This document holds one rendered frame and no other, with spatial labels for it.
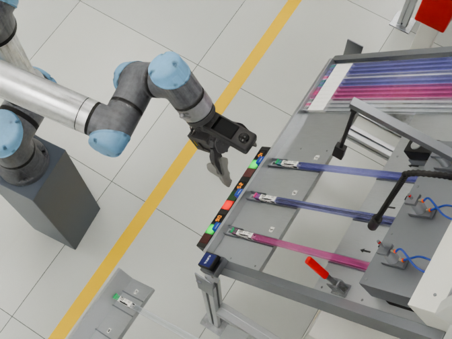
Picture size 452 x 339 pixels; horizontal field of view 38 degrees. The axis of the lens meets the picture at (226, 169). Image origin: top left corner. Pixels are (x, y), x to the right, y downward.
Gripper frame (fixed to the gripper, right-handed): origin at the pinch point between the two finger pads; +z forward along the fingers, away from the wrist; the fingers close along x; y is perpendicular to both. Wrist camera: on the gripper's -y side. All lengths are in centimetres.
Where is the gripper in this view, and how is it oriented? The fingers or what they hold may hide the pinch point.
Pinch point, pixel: (243, 165)
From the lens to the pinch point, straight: 156.4
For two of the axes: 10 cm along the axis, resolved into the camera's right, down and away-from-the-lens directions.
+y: -7.2, -2.4, 6.5
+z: 4.4, 5.7, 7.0
